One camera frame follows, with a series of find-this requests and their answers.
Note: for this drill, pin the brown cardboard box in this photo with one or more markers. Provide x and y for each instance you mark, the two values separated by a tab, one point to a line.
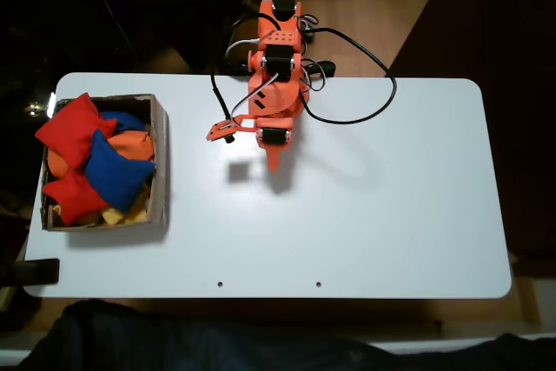
158	171

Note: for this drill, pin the red bean bag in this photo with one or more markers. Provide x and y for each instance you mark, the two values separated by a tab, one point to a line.
69	127
74	197

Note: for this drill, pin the large blue bean bag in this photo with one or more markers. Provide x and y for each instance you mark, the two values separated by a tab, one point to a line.
115	171

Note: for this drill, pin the black table clamp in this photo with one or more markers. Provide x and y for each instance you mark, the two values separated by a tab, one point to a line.
39	271

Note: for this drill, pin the person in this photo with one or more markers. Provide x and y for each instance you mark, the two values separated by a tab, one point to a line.
174	345

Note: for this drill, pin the yellow bean bag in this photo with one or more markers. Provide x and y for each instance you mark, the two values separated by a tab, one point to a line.
115	216

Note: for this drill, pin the orange camera mount plate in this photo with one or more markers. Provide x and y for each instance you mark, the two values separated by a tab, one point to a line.
215	133

